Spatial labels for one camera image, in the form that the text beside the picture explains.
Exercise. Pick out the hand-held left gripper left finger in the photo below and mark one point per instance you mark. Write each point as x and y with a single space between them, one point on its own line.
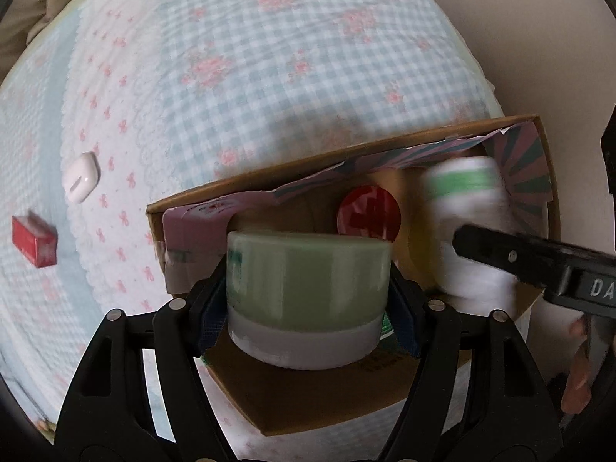
211 329

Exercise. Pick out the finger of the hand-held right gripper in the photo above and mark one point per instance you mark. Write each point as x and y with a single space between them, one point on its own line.
611 154
510 256

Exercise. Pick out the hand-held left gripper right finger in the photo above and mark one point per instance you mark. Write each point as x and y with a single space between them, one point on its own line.
408 329

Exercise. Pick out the white bottle green label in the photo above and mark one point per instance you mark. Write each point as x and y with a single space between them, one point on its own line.
462 221

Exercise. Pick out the pale green jar white lid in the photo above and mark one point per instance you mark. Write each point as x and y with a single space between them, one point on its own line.
308 288

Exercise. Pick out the cardboard box pink striped flaps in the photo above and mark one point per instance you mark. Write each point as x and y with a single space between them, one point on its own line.
298 394

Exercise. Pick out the red round lid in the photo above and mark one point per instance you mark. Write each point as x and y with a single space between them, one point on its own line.
368 211

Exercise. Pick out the person's right hand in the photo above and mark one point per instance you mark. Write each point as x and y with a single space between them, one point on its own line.
577 375

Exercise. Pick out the small red box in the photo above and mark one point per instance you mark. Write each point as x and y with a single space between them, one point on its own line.
34 240

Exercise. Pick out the white earbuds case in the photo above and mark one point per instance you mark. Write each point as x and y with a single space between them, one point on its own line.
81 176

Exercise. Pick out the checkered floral blanket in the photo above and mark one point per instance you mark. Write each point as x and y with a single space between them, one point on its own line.
240 82

